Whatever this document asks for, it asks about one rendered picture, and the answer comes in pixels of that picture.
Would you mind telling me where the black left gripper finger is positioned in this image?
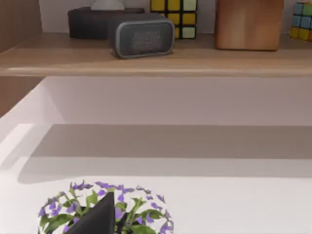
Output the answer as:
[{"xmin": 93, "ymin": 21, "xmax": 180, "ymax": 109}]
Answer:
[{"xmin": 65, "ymin": 192, "xmax": 116, "ymax": 234}]

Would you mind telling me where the purple flowering potted plant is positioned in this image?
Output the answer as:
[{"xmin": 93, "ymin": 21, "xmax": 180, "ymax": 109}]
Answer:
[{"xmin": 38, "ymin": 179, "xmax": 175, "ymax": 234}]

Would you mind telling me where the wooden open shelf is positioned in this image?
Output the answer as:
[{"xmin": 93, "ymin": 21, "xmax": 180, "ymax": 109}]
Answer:
[{"xmin": 0, "ymin": 0, "xmax": 312, "ymax": 118}]

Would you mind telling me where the grey speaker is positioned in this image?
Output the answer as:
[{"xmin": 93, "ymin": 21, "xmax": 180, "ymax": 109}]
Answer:
[{"xmin": 109, "ymin": 13, "xmax": 176, "ymax": 60}]

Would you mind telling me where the dark tissue box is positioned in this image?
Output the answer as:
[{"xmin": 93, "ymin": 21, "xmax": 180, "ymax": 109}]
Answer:
[{"xmin": 67, "ymin": 0, "xmax": 145, "ymax": 40}]

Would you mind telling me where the yellow and white puzzle cube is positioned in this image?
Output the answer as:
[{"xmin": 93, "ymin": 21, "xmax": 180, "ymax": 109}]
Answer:
[{"xmin": 150, "ymin": 0, "xmax": 197, "ymax": 40}]

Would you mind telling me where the wooden block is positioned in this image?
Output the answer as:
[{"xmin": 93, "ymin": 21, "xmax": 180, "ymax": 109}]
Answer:
[{"xmin": 214, "ymin": 0, "xmax": 285, "ymax": 51}]

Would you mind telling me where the pastel multicoloured puzzle cube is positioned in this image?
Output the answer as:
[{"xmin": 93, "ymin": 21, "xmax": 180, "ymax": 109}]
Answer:
[{"xmin": 289, "ymin": 1, "xmax": 312, "ymax": 42}]

